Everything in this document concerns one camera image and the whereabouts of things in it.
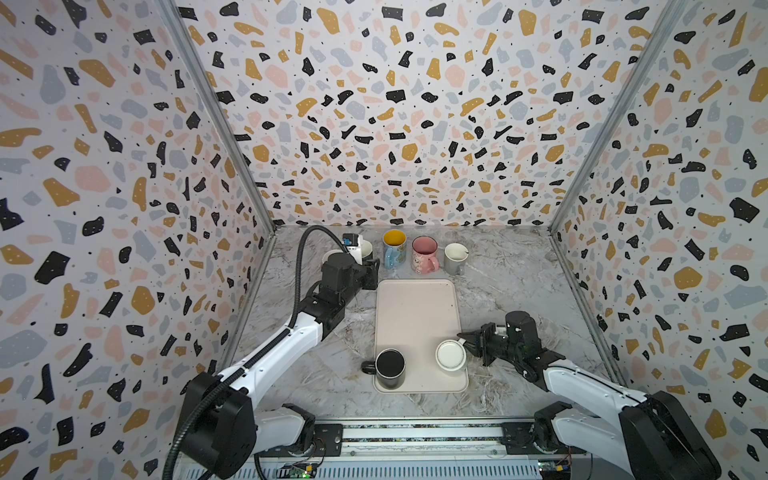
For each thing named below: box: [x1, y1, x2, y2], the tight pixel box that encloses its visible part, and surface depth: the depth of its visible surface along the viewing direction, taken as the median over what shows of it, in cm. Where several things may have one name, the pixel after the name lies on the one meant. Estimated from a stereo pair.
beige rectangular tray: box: [373, 279, 469, 394], surface depth 97 cm
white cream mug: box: [435, 338, 467, 371], surface depth 82 cm
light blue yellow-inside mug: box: [383, 229, 407, 270], surface depth 105 cm
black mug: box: [361, 348, 406, 389], surface depth 79 cm
